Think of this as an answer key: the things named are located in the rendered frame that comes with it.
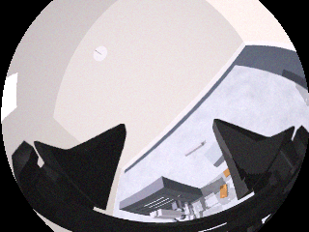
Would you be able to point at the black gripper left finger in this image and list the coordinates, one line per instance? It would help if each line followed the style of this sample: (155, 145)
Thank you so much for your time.
(91, 165)

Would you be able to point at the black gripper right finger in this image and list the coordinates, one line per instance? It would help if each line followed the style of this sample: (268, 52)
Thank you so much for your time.
(247, 153)

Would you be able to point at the grey flat bar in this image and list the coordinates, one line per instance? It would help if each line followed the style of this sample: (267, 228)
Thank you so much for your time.
(194, 148)

